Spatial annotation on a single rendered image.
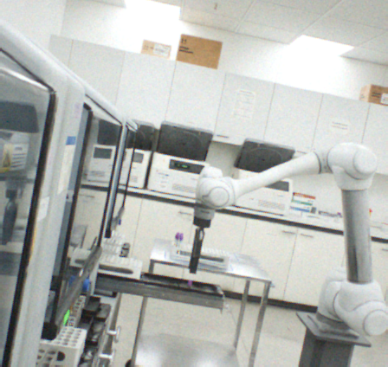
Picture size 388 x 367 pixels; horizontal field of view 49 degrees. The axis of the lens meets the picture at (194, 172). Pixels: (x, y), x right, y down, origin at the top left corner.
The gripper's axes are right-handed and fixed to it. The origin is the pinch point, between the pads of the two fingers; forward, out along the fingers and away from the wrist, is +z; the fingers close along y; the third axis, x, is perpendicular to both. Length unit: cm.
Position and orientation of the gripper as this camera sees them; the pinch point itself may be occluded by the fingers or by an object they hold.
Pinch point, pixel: (193, 264)
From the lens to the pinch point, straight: 182.9
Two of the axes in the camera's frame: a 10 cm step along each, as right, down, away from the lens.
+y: 0.7, 0.7, -9.9
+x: 9.8, 1.9, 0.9
